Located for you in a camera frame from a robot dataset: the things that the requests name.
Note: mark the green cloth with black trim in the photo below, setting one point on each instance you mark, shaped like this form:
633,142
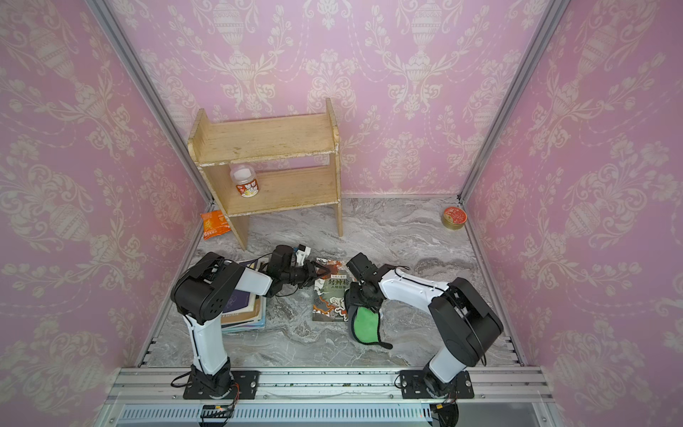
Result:
364,317

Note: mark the white plastic jar red label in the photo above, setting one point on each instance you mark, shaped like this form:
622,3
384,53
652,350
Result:
245,180

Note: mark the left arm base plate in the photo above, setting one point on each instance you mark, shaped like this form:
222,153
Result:
232,385

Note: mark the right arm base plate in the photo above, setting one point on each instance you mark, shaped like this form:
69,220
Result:
422,385

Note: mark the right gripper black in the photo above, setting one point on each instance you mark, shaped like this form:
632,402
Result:
354,300

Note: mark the dark purple book yellow label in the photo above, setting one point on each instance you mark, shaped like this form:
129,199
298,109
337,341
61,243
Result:
241,299

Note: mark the red illustrated Chinese book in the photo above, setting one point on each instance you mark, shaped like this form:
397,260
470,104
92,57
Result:
328,304

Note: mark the orange snack packet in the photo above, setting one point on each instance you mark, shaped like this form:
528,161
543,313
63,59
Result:
214,224

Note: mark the red round tin can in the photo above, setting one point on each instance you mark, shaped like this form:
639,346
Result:
454,218

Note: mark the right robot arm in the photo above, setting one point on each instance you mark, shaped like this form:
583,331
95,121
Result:
467,325

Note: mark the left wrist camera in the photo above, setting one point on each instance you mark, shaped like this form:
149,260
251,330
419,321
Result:
301,253

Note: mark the wooden two-tier shelf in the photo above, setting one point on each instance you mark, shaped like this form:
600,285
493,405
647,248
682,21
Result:
216,148

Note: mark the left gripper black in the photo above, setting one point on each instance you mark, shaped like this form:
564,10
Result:
310,273

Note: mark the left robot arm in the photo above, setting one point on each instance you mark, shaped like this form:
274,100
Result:
202,293

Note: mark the black and tan book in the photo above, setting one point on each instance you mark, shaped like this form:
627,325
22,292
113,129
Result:
251,317

